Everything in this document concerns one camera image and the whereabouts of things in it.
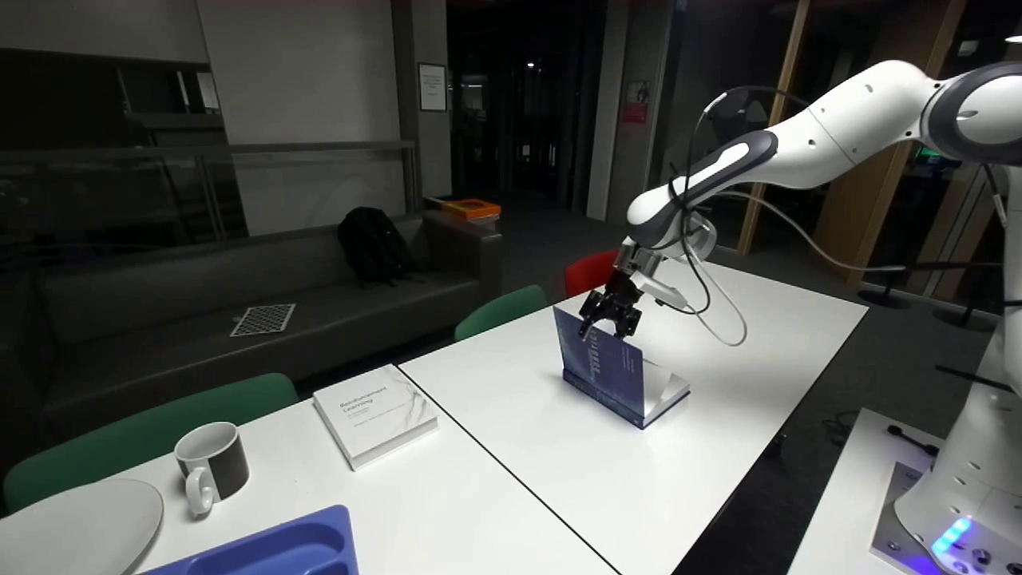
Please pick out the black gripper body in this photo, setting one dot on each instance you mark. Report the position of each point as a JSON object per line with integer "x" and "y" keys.
{"x": 620, "y": 294}

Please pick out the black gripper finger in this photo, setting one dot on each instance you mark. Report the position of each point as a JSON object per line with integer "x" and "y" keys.
{"x": 589, "y": 316}
{"x": 627, "y": 323}

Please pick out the blue hardcover robotics book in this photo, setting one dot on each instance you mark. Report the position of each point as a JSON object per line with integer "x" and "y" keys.
{"x": 613, "y": 372}

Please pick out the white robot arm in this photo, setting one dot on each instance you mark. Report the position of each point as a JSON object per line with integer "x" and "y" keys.
{"x": 970, "y": 116}

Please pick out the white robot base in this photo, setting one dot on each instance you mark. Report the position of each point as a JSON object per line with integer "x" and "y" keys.
{"x": 965, "y": 509}

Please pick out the white book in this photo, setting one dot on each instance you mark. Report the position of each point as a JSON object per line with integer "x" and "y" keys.
{"x": 376, "y": 414}

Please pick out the red chair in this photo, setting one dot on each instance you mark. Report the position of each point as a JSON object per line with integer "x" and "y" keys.
{"x": 589, "y": 273}

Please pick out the green chair far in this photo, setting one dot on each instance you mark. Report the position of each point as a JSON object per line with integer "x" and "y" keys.
{"x": 503, "y": 312}

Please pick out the green chair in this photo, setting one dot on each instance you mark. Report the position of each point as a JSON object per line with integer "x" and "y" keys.
{"x": 137, "y": 439}
{"x": 503, "y": 312}

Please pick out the orange box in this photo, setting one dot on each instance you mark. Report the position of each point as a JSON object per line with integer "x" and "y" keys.
{"x": 471, "y": 208}

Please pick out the black backpack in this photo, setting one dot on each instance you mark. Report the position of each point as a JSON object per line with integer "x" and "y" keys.
{"x": 371, "y": 244}

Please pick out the dark grey sofa bench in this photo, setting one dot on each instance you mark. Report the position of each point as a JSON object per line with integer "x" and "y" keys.
{"x": 100, "y": 341}

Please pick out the patterned sheet on sofa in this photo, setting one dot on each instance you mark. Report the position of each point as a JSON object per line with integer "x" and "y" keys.
{"x": 262, "y": 319}

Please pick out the blue plastic tray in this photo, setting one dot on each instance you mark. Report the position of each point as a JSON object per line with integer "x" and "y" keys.
{"x": 315, "y": 543}

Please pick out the black and white mug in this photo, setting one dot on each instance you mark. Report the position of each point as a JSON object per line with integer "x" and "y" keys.
{"x": 213, "y": 461}

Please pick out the green chair near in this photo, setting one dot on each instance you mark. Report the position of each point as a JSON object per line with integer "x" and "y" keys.
{"x": 137, "y": 439}

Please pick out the grey round plate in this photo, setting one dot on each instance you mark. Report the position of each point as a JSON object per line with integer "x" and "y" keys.
{"x": 100, "y": 527}

